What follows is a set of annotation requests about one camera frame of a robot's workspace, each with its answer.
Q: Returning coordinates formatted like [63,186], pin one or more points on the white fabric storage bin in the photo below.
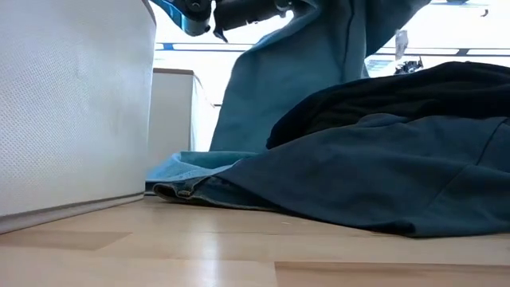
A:
[171,115]
[71,107]

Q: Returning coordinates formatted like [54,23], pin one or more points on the dark navy garment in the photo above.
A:
[358,179]

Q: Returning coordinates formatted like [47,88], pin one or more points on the light blue cloth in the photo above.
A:
[187,163]

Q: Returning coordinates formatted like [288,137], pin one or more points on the dark blue jeans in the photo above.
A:
[179,191]

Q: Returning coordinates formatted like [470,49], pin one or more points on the black garment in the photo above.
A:
[398,91]

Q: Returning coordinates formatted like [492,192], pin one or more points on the blue camera mount bracket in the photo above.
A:
[187,22]

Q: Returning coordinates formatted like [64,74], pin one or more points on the teal blue garment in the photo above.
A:
[287,99]

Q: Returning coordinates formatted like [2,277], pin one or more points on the black ceiling spotlight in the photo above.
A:
[408,67]

